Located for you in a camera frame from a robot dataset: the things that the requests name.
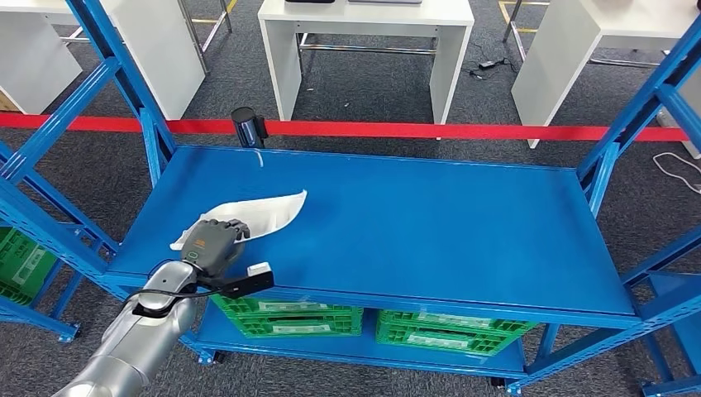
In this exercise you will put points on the red barrier belt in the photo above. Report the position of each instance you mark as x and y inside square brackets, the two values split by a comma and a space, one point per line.
[383, 130]

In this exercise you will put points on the black power adapter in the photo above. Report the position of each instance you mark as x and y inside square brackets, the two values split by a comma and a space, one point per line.
[486, 64]

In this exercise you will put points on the white curved plastic part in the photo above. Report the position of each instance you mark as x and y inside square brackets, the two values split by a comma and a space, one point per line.
[263, 213]

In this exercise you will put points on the black belt stanchion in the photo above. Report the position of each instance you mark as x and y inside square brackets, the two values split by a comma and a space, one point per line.
[246, 129]

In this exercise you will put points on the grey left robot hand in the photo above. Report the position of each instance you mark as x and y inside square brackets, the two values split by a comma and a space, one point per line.
[211, 246]

